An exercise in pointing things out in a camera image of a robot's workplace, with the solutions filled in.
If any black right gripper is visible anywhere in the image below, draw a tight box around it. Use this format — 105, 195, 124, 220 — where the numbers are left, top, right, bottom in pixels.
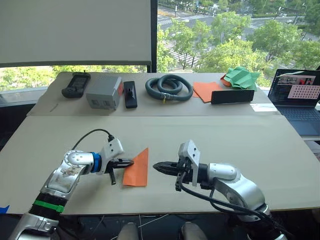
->
152, 159, 193, 192

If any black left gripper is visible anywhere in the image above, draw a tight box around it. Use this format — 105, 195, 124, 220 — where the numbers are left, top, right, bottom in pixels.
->
106, 158, 135, 186

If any orange paper sheet stack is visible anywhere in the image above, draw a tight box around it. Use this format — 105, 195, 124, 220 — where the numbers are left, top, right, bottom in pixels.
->
192, 81, 224, 104

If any black flat device with knob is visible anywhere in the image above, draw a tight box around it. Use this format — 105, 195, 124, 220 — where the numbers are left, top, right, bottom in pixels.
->
123, 80, 139, 109

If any grey rounded shape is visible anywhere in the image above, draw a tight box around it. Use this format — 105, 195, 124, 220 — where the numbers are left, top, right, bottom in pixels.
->
117, 222, 140, 240
180, 221, 208, 240

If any grey battery box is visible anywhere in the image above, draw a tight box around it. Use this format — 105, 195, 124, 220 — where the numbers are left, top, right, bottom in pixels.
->
85, 75, 125, 111

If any black handheld controller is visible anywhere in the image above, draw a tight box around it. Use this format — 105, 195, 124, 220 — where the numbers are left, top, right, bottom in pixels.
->
61, 71, 91, 99

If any black rectangular block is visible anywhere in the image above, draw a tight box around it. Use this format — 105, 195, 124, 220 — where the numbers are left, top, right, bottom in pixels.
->
210, 89, 256, 105

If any white paper slip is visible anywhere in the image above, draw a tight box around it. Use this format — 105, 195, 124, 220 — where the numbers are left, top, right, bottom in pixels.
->
249, 103, 279, 113

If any green folded paper pile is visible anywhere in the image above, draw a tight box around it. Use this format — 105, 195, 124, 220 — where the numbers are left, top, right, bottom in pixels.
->
222, 66, 261, 92

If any white roller blind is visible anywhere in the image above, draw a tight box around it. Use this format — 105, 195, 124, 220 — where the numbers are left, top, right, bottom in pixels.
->
0, 0, 153, 69

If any dark open laptop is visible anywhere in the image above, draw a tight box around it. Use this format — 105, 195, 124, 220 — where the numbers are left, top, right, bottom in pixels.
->
267, 68, 320, 137

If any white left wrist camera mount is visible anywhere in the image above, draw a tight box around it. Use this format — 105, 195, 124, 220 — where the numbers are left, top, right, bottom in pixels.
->
96, 137, 125, 176

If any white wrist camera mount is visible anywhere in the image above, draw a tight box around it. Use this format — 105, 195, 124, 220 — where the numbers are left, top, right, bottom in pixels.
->
177, 139, 202, 187
96, 137, 125, 176

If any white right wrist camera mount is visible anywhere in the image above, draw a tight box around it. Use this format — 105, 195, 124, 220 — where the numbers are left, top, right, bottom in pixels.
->
177, 139, 202, 187

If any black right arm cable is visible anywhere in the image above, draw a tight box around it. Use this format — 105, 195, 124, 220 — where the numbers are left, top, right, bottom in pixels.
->
179, 182, 296, 240

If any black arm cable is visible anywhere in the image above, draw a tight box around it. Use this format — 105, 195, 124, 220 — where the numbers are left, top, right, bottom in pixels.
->
72, 128, 116, 151
179, 182, 296, 240

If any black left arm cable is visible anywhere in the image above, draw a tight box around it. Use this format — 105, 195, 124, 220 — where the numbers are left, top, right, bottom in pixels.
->
72, 128, 116, 151

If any thin white cable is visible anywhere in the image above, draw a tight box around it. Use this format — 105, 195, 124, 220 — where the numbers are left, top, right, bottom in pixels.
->
111, 213, 170, 240

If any grey coiled corrugated hose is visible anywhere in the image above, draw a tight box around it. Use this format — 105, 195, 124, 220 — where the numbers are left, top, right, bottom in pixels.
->
145, 74, 194, 104

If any black window frame post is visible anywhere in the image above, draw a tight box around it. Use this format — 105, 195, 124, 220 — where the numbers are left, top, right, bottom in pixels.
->
146, 0, 159, 74

